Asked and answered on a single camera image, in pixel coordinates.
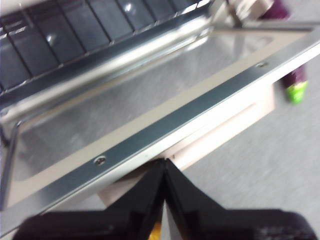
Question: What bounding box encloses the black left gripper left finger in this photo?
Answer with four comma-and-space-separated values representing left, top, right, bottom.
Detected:
12, 158, 165, 240

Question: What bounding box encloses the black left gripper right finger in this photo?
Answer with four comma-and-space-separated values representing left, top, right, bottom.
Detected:
163, 159, 319, 240

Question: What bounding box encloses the oven door with beige handle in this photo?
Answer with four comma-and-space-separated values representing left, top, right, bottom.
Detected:
0, 21, 320, 236

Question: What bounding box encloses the white toaster oven body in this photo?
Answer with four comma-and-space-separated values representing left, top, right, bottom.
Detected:
0, 0, 268, 126

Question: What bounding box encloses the yellow toy corn cob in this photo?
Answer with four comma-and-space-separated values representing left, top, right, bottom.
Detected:
149, 222, 163, 240

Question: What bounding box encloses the purple toy eggplant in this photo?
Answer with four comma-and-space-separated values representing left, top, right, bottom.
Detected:
259, 0, 310, 105

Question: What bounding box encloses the metal wire oven rack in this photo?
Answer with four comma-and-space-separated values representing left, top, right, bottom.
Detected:
0, 0, 213, 93

